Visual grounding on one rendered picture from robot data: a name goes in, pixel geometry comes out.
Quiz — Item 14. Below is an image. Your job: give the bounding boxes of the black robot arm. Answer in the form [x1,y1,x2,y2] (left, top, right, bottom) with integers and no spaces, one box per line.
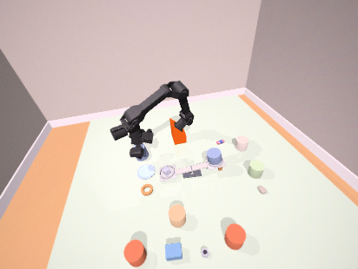
[109,81,194,144]

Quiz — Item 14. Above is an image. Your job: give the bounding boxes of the blue cup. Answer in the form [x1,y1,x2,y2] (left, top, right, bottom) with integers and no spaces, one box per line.
[136,144,149,161]
[207,148,222,165]

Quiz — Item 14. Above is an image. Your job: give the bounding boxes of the light blue block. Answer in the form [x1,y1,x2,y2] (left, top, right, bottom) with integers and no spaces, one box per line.
[165,243,182,261]

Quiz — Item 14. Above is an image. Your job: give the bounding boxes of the orange ring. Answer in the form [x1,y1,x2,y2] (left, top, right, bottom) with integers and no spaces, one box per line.
[141,184,153,196]

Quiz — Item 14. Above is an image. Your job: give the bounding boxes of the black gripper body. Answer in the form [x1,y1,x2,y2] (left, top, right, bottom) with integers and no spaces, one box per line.
[129,128,145,158]

